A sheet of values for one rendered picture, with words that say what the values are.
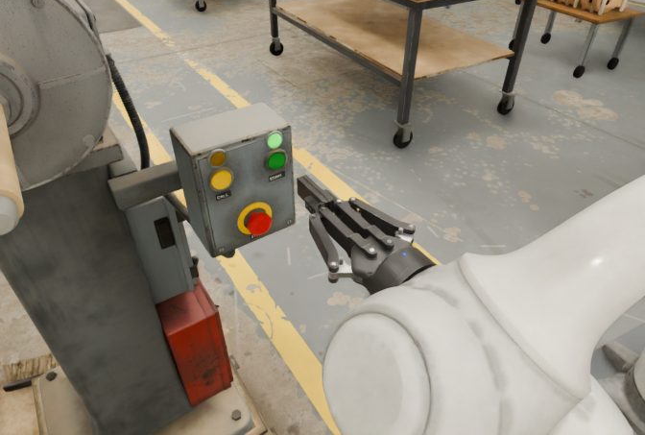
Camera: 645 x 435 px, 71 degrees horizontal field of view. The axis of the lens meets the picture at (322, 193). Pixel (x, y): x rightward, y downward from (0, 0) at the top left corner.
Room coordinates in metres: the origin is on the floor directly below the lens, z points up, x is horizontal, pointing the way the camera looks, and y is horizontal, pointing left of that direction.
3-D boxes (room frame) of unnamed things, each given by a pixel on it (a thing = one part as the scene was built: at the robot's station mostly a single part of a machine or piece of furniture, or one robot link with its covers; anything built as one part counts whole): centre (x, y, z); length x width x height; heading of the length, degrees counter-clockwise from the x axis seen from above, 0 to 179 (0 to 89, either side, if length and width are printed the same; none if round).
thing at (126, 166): (0.64, 0.35, 1.02); 0.13 x 0.04 x 0.04; 33
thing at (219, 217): (0.64, 0.20, 0.99); 0.24 x 0.21 x 0.26; 33
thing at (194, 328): (0.72, 0.35, 0.49); 0.25 x 0.12 x 0.37; 33
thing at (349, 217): (0.42, -0.05, 1.07); 0.11 x 0.01 x 0.04; 32
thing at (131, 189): (0.61, 0.25, 1.02); 0.19 x 0.04 x 0.04; 123
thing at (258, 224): (0.55, 0.10, 0.98); 0.04 x 0.04 x 0.04; 33
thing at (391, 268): (0.36, -0.08, 1.07); 0.09 x 0.08 x 0.07; 33
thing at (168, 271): (0.72, 0.36, 0.93); 0.15 x 0.10 x 0.55; 33
